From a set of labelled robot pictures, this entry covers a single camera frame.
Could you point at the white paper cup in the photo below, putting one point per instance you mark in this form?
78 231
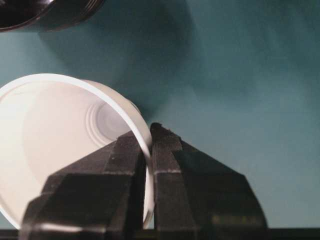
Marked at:
50 125

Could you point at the blue-green table cloth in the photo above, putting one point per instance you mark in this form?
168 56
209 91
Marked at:
225 75

